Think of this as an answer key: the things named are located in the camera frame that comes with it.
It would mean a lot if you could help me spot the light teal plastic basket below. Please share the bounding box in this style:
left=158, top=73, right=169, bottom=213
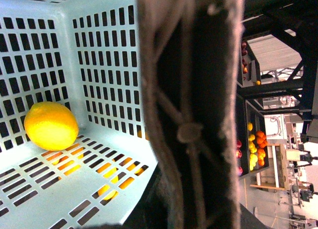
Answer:
left=0, top=0, right=157, bottom=229

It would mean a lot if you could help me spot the yellow lemon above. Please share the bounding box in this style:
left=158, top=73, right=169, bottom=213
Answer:
left=24, top=101, right=79, bottom=151

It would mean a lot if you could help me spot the fruit display bin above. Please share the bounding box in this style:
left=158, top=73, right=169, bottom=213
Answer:
left=236, top=95, right=269, bottom=179

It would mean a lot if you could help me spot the black metal shelf frame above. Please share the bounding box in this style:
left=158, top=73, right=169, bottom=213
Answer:
left=238, top=0, right=318, bottom=121

